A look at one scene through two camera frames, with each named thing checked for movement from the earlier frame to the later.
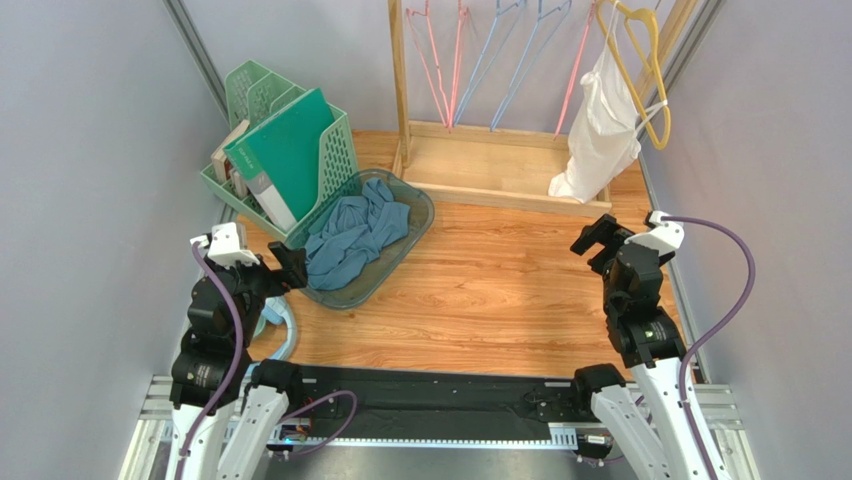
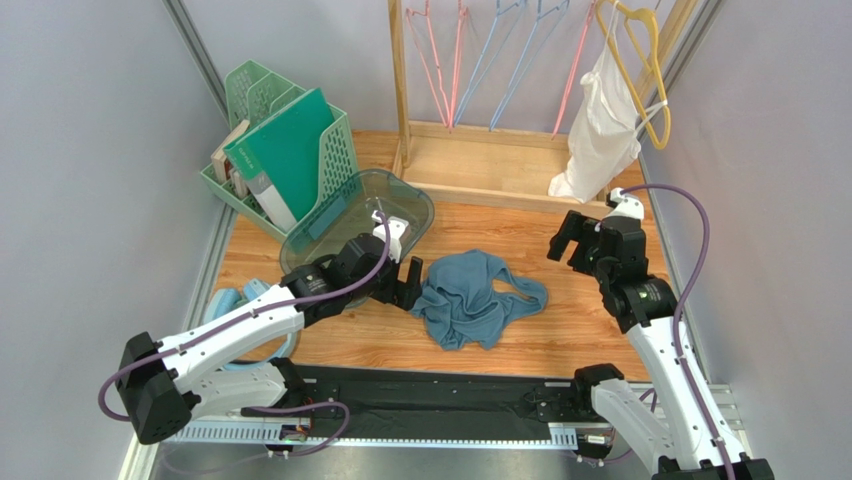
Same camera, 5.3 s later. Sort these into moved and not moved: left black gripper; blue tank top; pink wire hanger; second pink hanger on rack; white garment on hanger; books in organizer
Moved: blue tank top; left black gripper
Not moved: books in organizer; second pink hanger on rack; pink wire hanger; white garment on hanger
